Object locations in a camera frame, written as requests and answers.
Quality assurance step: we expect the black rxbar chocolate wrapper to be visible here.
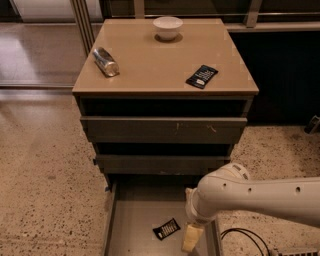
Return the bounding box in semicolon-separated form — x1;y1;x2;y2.
153;218;181;241

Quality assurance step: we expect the silver metal can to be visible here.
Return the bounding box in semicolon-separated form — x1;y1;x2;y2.
93;47;120;77

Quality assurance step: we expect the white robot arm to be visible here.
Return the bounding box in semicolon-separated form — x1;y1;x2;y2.
182;163;320;252

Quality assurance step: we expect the dark object at wall base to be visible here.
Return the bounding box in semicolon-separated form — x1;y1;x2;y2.
304;115;320;134

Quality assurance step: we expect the open bottom grey drawer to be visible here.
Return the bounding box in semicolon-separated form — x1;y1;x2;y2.
103;175;223;256

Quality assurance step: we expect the tan drawer cabinet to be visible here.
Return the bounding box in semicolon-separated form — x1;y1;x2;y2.
73;19;259;185

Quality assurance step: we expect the black floor cable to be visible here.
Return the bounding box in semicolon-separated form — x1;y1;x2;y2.
220;227;271;256

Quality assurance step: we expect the black snack bar on counter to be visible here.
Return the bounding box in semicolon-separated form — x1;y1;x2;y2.
186;65;218;89

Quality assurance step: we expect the metal window frame rail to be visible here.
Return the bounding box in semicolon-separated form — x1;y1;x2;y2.
69;0;95;55

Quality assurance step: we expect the top grey drawer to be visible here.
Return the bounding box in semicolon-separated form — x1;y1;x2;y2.
81;116;247;144

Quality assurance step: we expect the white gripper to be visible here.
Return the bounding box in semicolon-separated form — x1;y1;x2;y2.
181;188;217;253

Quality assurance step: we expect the white ceramic bowl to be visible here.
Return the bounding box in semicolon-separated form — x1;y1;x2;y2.
153;16;183;41

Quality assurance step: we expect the grey floor power strip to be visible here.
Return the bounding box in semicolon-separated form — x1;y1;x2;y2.
270;247;320;256

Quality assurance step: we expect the middle grey drawer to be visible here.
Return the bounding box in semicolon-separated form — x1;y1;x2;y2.
96;155;230;175

